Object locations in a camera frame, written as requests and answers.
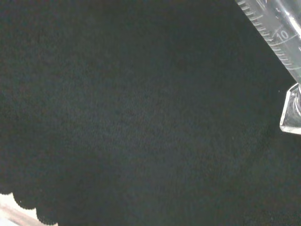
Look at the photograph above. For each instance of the black cloth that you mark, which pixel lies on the black cloth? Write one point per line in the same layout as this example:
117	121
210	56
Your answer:
141	106

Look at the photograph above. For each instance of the pale board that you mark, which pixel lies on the pale board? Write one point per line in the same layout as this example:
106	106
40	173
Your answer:
11	209

